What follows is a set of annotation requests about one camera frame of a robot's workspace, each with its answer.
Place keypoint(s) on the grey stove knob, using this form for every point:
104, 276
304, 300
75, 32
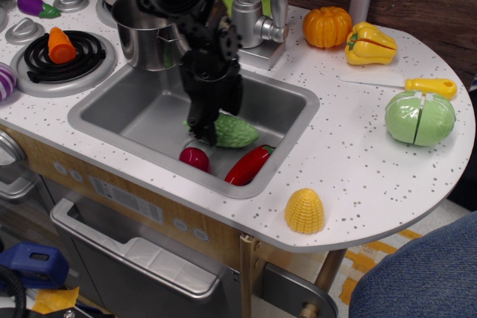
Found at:
70, 6
24, 31

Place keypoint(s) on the yellow toy corn piece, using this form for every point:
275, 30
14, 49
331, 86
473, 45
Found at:
304, 212

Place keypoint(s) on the purple toy eggplant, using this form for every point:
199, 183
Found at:
38, 8

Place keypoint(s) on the green toy cabbage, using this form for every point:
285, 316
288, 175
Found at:
421, 119

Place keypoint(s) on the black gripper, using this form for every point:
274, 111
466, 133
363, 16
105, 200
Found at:
212, 85

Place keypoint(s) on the blue jeans knee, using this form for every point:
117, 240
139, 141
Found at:
432, 276

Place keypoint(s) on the silver toy faucet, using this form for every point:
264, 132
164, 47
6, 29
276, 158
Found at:
262, 37

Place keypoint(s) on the red toy chili pepper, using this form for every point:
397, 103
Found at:
244, 171

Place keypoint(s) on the purple striped toy onion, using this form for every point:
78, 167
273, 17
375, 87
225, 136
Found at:
8, 81

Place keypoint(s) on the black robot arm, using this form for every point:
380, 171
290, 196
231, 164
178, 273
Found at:
204, 23

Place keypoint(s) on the orange toy carrot piece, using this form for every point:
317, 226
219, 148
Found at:
60, 47

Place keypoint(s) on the grey dishwasher door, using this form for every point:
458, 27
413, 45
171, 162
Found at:
137, 272

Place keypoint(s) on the orange toy pumpkin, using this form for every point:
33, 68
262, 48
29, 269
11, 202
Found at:
327, 27

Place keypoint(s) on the green bumpy toy squash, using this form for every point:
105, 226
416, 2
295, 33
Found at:
233, 132

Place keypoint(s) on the magenta toy radish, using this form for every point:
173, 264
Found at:
196, 158

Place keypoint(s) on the blue device on floor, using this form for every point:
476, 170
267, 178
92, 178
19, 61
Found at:
36, 265

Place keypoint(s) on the yellow toy bell pepper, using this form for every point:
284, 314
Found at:
366, 44

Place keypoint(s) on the green cutting board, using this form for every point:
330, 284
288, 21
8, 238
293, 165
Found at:
266, 7

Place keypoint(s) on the black coil stove burner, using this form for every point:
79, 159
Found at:
40, 69

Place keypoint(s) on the grey oven door handle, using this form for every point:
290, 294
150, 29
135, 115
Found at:
18, 184

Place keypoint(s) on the grey toy sink basin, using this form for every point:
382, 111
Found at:
143, 113

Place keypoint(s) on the grey stove knob rear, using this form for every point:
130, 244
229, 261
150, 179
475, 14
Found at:
70, 6

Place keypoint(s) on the yellow handled toy knife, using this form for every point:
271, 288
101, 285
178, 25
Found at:
444, 87

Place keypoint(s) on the tall steel pot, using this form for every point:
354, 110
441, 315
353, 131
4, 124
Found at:
148, 42

